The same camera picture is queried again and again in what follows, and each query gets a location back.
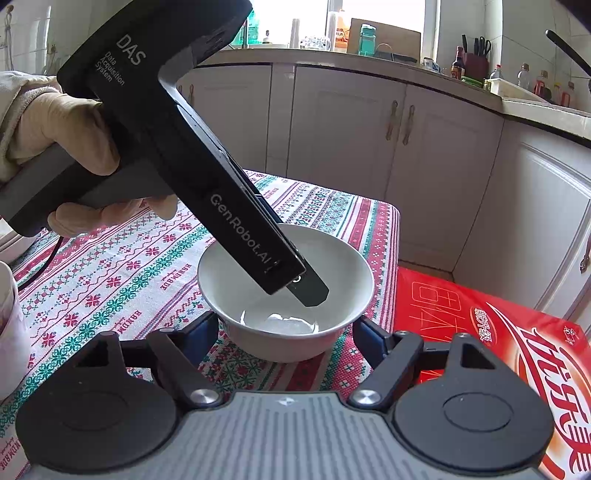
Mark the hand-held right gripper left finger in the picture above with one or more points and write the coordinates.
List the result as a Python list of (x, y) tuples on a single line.
[(203, 330)]

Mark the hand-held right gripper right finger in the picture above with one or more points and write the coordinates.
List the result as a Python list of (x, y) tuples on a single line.
[(374, 341)]

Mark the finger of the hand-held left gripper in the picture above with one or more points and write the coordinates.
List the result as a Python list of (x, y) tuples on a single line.
[(311, 293)]

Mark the white bowl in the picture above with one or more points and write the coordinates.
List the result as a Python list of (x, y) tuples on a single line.
[(9, 360), (332, 258)]

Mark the person's left hand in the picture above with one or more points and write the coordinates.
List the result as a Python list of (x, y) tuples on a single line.
[(69, 124)]

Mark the red printed box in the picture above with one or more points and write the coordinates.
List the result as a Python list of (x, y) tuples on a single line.
[(461, 314)]

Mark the patterned tablecloth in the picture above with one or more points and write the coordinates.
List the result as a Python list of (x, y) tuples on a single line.
[(115, 277)]

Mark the green bottle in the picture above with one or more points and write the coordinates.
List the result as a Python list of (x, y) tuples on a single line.
[(252, 27)]

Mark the stack of paper cups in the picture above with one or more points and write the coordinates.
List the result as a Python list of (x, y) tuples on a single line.
[(295, 34)]

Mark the teal bottle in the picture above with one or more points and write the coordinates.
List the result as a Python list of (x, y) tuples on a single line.
[(367, 41)]

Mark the cardboard box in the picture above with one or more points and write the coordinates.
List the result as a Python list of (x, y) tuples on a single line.
[(397, 39)]

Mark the window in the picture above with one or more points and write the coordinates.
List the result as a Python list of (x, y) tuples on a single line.
[(388, 9)]

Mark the dark sauce bottle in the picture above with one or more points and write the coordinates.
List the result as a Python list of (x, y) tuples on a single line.
[(457, 64)]

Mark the knife block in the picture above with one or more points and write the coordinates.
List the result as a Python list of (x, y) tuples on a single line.
[(475, 67)]

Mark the clear plastic bottle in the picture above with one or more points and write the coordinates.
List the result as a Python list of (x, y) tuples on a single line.
[(496, 76), (524, 76)]

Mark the white basin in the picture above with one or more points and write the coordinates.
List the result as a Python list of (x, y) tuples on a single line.
[(512, 90)]

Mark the red-label bottle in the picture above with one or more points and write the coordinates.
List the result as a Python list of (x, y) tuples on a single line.
[(540, 85)]

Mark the black faucet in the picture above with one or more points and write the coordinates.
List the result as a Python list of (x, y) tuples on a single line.
[(565, 48)]

